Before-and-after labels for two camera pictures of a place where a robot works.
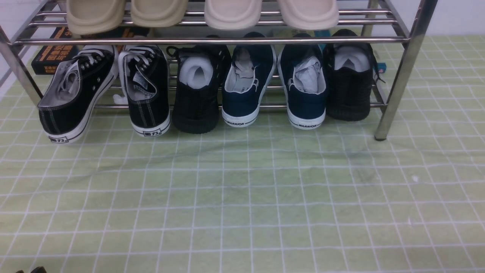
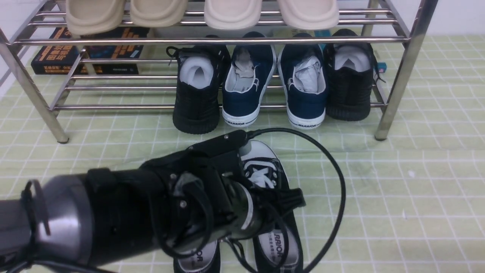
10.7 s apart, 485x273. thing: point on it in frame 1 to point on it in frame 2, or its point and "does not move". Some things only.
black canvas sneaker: x=145 y=71 to x=279 y=250
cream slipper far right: x=309 y=14 does not move
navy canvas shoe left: x=250 y=70 does not move
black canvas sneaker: x=76 y=91 to x=207 y=259
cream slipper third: x=233 y=14 does not move
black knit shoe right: x=349 y=69 does not move
